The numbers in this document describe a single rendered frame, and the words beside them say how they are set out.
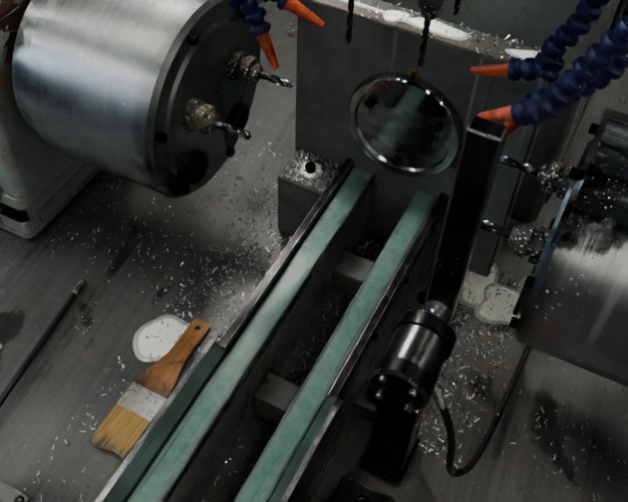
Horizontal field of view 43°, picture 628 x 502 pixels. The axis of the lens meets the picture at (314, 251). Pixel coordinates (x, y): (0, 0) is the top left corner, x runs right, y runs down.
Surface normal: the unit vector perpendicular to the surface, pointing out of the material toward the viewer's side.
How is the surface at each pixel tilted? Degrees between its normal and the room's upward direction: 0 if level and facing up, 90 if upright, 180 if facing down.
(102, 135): 84
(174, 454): 0
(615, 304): 65
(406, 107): 90
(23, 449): 0
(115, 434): 2
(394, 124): 90
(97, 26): 28
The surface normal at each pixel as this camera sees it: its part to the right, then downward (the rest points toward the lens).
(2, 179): -0.45, 0.68
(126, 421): 0.00, -0.63
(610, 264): -0.33, 0.13
